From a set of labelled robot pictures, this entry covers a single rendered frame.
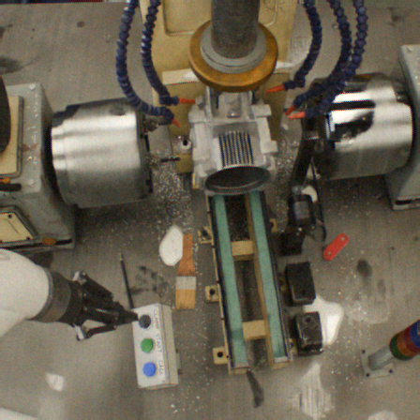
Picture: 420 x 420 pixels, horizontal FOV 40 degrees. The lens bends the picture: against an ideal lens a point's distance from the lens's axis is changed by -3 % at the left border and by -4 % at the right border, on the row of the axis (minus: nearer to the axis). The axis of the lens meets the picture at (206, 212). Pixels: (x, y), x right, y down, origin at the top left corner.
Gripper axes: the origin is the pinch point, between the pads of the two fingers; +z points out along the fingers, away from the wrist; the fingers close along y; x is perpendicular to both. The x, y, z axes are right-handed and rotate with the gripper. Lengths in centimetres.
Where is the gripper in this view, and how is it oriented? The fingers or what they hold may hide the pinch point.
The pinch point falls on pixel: (122, 316)
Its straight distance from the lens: 117.5
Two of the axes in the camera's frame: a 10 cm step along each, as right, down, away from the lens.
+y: -1.3, -9.1, 3.9
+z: 4.7, 2.9, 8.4
